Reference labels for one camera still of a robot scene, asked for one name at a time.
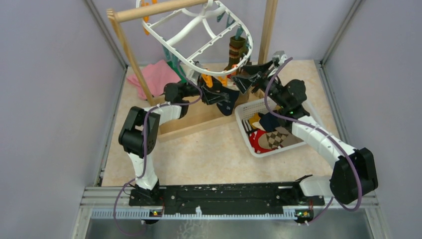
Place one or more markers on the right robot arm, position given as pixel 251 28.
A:
pixel 353 170

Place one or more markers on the red white striped sock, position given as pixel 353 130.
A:
pixel 254 141

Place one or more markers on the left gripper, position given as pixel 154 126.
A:
pixel 210 95

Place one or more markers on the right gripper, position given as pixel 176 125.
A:
pixel 261 69

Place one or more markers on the wooden hanger rack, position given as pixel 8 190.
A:
pixel 204 117

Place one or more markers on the white plastic laundry basket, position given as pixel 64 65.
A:
pixel 247 110

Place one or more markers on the green cloth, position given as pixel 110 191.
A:
pixel 178 70

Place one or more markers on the navy blue sock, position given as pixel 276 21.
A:
pixel 226 107

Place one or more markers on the pink cloth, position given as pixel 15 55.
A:
pixel 156 77

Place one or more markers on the argyle brown sock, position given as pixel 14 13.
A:
pixel 271 140

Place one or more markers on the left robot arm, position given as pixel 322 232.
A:
pixel 139 132

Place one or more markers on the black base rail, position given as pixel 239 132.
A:
pixel 228 201

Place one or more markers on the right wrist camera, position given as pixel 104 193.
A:
pixel 278 58

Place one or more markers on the olive striped sock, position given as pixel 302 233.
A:
pixel 237 49

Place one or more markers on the white oval clip hanger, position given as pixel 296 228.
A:
pixel 219 17

